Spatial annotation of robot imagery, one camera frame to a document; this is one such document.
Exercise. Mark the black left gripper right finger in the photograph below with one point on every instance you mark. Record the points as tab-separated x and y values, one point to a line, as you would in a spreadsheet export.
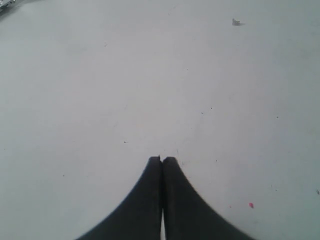
186	215

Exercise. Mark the small clear plastic scrap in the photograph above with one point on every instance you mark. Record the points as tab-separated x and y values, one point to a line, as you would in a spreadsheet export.
237	22

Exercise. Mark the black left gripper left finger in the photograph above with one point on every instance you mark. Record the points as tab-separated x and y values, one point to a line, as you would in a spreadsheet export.
139	215

